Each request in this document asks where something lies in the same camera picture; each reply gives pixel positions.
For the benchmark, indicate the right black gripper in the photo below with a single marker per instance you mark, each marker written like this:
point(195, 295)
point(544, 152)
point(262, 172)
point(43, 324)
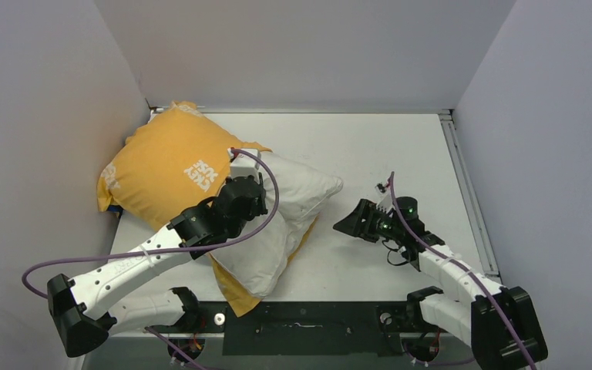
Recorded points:
point(354, 225)

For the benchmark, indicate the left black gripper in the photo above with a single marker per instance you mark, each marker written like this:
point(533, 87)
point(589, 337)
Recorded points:
point(259, 206)

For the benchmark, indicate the white pillow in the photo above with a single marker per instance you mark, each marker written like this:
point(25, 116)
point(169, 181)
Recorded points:
point(254, 266)

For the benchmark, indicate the yellow and blue pillowcase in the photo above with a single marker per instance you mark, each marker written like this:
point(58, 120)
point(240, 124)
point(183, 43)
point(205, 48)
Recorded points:
point(171, 163)

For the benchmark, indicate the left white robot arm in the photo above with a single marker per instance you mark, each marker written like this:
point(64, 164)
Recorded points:
point(213, 223)

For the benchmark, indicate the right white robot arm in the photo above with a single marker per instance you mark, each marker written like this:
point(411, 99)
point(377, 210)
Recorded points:
point(499, 324)

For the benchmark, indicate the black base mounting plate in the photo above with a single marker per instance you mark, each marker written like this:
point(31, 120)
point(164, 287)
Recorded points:
point(308, 327)

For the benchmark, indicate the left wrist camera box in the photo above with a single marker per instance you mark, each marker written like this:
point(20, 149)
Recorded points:
point(244, 165)

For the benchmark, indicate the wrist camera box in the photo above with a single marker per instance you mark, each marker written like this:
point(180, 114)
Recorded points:
point(385, 202)
point(244, 165)

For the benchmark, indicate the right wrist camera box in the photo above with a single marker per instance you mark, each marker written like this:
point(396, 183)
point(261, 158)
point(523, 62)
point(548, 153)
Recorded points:
point(385, 202)

